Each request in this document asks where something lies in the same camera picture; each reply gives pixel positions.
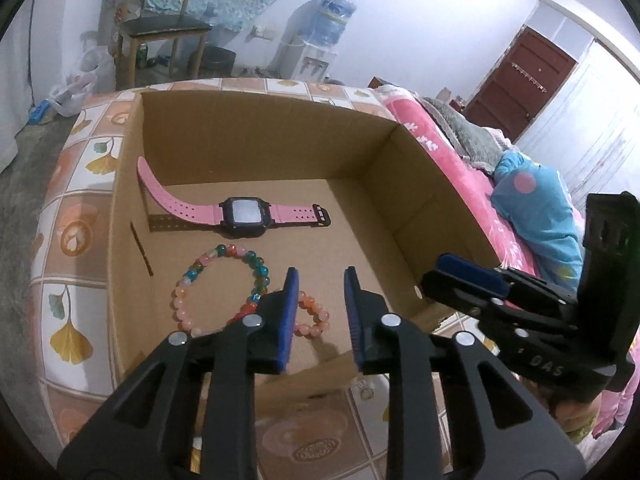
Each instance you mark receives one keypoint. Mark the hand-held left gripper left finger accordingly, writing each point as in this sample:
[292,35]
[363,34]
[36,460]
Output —
[287,320]

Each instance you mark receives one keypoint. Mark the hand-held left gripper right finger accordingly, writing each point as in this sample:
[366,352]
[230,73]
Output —
[352,320]

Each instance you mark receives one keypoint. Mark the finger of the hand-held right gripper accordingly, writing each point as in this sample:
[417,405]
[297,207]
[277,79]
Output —
[470,270]
[460,295]

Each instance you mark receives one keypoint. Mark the brown cardboard box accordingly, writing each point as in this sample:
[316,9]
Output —
[350,160]

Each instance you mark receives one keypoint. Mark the blue pillow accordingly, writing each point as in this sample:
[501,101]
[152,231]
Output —
[540,210]

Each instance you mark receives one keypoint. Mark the pink floral blanket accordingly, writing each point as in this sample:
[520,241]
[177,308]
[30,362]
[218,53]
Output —
[450,150]

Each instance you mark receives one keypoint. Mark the grey blanket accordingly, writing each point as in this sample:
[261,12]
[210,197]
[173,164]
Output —
[465,135]

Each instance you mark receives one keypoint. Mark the brown wooden door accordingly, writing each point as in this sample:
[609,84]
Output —
[520,85]

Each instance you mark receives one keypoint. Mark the white water dispenser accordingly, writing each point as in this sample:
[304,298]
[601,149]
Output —
[292,60]

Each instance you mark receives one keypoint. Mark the black trash bin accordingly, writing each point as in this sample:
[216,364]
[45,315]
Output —
[217,62]

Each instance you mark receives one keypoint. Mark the blue water bottle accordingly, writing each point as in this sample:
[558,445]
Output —
[327,25]

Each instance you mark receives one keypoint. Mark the white plastic bag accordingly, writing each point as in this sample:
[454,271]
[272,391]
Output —
[80,80]

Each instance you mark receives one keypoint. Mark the wooden chair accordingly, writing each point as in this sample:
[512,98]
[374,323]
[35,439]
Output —
[165,25]

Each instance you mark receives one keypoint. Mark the small blue object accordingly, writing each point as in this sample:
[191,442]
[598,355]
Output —
[39,112]

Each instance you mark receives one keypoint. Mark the white curtain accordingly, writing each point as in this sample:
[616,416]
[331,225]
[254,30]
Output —
[12,110]

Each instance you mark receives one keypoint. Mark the white wall outlet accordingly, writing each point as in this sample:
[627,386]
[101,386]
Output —
[262,32]

